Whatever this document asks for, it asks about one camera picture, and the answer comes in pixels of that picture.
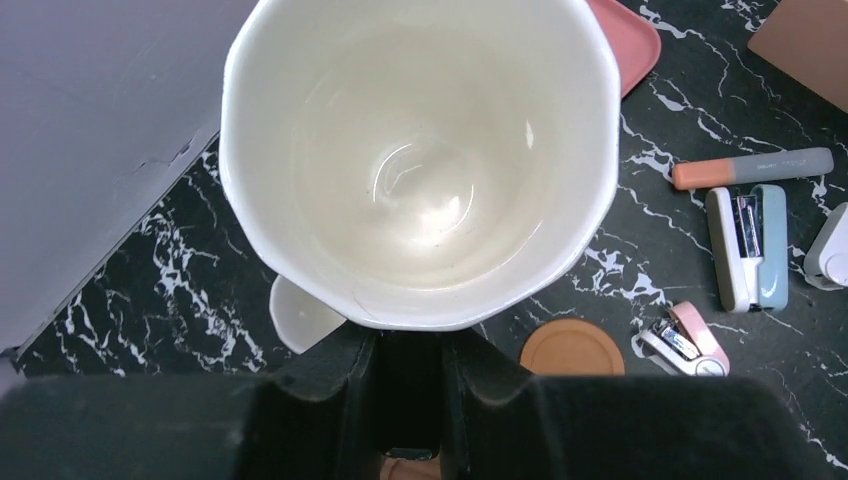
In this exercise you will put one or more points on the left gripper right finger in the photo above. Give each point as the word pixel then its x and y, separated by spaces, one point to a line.
pixel 503 422

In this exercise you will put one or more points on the brown saucer coaster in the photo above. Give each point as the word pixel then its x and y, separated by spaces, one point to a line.
pixel 406 469

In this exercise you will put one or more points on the dark brown mug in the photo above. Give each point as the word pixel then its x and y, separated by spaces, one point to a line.
pixel 420 166

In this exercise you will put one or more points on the orange grey marker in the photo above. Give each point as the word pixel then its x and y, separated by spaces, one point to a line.
pixel 765 167

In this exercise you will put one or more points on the small white stapler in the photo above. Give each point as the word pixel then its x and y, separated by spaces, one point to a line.
pixel 683 343

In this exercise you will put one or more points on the blue white stapler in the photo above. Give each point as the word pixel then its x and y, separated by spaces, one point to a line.
pixel 749 239

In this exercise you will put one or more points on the white stapler right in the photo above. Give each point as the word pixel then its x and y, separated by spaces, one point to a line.
pixel 825 264

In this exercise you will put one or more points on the orange file organizer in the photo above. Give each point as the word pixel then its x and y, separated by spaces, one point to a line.
pixel 807 40

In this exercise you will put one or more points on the pink tray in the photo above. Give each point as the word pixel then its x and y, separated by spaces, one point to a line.
pixel 635 43

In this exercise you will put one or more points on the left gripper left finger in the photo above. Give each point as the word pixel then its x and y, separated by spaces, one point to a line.
pixel 307 420

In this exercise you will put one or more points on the light orange coaster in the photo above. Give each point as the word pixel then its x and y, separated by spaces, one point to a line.
pixel 571 346

